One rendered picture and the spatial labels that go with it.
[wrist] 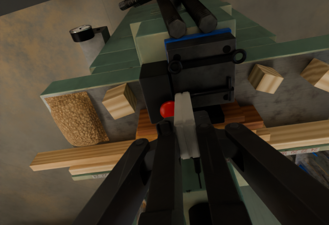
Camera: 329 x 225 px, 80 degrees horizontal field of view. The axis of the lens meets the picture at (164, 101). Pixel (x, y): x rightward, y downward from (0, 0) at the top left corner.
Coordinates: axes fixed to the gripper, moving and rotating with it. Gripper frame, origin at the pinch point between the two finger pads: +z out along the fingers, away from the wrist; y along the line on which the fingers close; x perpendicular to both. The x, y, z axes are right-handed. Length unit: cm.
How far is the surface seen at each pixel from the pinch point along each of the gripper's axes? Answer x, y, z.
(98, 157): -15.5, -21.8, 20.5
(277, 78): -4.0, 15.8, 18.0
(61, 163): -15.6, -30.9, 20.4
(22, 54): 13, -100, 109
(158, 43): 6.1, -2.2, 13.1
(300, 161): -78, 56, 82
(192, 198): -17.2, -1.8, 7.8
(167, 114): -2.9, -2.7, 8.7
